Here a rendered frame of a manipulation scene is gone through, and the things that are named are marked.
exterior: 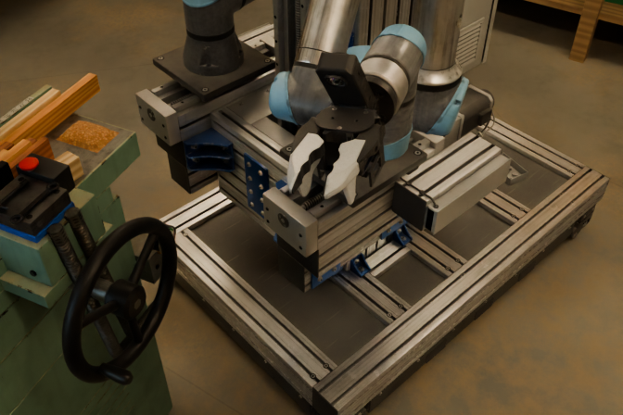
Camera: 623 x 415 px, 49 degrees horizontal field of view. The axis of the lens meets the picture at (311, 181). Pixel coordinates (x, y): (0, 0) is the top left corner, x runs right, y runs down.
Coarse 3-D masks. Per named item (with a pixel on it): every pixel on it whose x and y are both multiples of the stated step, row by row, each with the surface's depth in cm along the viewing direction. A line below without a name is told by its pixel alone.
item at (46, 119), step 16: (80, 80) 142; (96, 80) 144; (64, 96) 138; (80, 96) 141; (48, 112) 134; (64, 112) 138; (32, 128) 131; (48, 128) 135; (0, 144) 126; (16, 144) 128
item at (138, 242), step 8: (136, 240) 152; (144, 240) 152; (136, 248) 150; (136, 256) 148; (152, 256) 148; (160, 256) 152; (152, 264) 149; (160, 264) 153; (144, 272) 151; (152, 272) 150; (160, 272) 154; (144, 280) 153; (152, 280) 152
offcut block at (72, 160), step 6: (60, 156) 123; (66, 156) 123; (72, 156) 123; (66, 162) 122; (72, 162) 122; (78, 162) 123; (72, 168) 123; (78, 168) 124; (72, 174) 123; (78, 174) 125
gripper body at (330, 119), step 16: (368, 80) 86; (384, 96) 86; (320, 112) 82; (336, 112) 82; (352, 112) 81; (368, 112) 81; (384, 112) 88; (320, 128) 80; (336, 128) 79; (352, 128) 79; (368, 128) 79; (384, 128) 90; (336, 144) 81; (320, 160) 83; (336, 160) 83; (368, 160) 84; (384, 160) 86; (320, 176) 85
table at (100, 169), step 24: (72, 120) 138; (96, 120) 138; (120, 144) 133; (96, 168) 127; (120, 168) 134; (96, 192) 129; (0, 264) 111; (0, 288) 112; (24, 288) 109; (48, 288) 109
